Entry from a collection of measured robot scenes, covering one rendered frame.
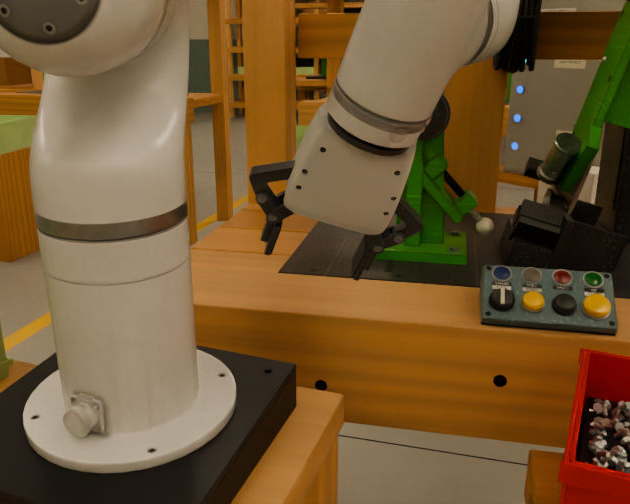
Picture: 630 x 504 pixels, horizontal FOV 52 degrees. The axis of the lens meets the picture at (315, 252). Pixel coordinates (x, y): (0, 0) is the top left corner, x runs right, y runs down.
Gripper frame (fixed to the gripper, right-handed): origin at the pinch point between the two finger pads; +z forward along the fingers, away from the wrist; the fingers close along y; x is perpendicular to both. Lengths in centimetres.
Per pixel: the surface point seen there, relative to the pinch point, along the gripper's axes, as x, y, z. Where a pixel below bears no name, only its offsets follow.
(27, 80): -487, 209, 313
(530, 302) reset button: -5.4, -26.9, 2.9
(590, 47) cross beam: -76, -50, -5
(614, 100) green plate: -33, -37, -12
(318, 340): -4.9, -6.0, 18.0
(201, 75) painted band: -1011, 103, 541
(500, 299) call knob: -5.9, -23.8, 4.2
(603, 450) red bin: 16.3, -26.9, -1.3
